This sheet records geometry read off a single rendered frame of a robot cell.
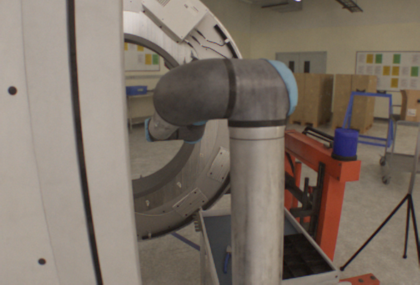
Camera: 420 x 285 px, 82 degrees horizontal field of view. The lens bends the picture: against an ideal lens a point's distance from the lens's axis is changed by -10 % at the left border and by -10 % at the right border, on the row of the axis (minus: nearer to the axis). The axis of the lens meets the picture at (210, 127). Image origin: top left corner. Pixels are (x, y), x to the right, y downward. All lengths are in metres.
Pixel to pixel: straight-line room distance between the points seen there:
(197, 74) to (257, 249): 0.35
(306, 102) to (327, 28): 3.49
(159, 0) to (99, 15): 1.02
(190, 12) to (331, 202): 1.17
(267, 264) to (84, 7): 0.52
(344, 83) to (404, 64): 2.86
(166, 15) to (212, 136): 0.62
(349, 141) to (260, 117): 0.93
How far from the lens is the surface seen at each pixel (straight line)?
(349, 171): 1.42
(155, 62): 7.93
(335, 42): 10.01
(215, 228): 1.33
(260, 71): 0.50
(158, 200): 1.49
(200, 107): 0.47
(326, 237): 1.66
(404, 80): 9.53
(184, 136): 1.04
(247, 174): 0.51
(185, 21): 1.24
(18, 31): 0.26
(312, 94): 7.44
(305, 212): 1.57
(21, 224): 0.30
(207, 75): 0.47
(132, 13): 1.37
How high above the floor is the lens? 1.37
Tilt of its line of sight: 11 degrees down
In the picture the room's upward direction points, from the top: straight up
